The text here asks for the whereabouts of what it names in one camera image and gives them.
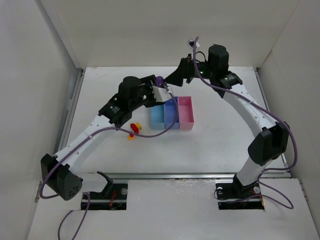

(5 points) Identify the purple lego piece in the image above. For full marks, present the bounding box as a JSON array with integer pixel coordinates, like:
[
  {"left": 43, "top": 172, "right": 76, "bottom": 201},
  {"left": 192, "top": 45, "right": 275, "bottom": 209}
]
[{"left": 155, "top": 76, "right": 165, "bottom": 88}]

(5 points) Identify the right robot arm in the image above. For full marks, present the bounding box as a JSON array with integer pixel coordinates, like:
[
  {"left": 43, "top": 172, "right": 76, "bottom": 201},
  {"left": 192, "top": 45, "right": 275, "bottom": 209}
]
[{"left": 164, "top": 40, "right": 289, "bottom": 200}]

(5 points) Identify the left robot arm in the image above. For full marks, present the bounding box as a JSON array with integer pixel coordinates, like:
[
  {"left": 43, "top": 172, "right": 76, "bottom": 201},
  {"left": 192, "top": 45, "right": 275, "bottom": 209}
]
[{"left": 40, "top": 75, "right": 172, "bottom": 201}]

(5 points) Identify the light blue container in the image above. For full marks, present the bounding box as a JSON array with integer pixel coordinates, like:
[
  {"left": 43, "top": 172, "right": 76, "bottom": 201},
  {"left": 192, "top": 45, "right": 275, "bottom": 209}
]
[{"left": 150, "top": 105, "right": 165, "bottom": 130}]

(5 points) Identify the yellow lego piece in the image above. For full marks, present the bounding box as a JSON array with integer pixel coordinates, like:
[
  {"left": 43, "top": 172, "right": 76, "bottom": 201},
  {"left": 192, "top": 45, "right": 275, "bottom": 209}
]
[{"left": 135, "top": 122, "right": 142, "bottom": 131}]

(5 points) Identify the red lego piece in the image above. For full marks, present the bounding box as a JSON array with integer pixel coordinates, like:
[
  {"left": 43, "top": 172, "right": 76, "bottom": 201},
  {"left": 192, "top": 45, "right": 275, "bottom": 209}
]
[{"left": 130, "top": 123, "right": 140, "bottom": 134}]

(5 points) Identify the pink container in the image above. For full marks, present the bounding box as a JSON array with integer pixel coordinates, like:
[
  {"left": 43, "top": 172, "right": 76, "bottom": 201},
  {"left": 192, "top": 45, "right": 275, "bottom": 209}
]
[{"left": 178, "top": 96, "right": 195, "bottom": 131}]

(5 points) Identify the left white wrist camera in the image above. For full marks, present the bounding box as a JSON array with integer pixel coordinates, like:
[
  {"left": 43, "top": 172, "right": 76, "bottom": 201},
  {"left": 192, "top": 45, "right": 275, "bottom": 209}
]
[{"left": 152, "top": 85, "right": 174, "bottom": 103}]

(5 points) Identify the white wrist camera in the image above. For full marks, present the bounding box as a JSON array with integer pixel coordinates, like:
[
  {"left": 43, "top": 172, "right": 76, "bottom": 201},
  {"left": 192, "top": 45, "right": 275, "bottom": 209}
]
[
  {"left": 152, "top": 85, "right": 174, "bottom": 103},
  {"left": 187, "top": 38, "right": 201, "bottom": 50}
]

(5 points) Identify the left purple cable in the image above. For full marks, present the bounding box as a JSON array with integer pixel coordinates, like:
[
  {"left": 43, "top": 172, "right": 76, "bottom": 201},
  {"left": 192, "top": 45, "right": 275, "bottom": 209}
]
[{"left": 39, "top": 83, "right": 179, "bottom": 240}]

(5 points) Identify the purple cable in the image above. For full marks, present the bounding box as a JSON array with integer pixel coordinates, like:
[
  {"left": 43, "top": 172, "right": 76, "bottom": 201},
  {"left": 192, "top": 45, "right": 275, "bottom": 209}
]
[
  {"left": 191, "top": 36, "right": 300, "bottom": 210},
  {"left": 39, "top": 83, "right": 179, "bottom": 240}
]

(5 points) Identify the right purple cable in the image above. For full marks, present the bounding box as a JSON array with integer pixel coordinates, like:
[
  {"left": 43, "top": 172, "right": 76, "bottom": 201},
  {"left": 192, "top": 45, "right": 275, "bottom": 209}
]
[{"left": 191, "top": 36, "right": 300, "bottom": 210}]

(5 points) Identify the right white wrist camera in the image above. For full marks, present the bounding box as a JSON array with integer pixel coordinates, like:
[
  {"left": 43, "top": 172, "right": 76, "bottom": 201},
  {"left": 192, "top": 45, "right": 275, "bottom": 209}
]
[{"left": 187, "top": 38, "right": 201, "bottom": 50}]

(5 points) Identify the aluminium rail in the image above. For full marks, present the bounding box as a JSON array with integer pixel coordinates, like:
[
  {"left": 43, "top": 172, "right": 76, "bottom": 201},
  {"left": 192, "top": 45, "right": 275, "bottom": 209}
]
[{"left": 76, "top": 171, "right": 292, "bottom": 180}]

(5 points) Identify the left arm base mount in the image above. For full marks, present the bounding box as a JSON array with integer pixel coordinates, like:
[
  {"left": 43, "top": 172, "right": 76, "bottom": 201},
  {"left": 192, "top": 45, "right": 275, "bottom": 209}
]
[{"left": 88, "top": 180, "right": 128, "bottom": 211}]

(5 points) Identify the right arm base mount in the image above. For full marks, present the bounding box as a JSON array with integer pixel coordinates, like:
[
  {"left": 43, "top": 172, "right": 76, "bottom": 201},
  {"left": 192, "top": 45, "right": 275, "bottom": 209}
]
[{"left": 214, "top": 182, "right": 265, "bottom": 210}]

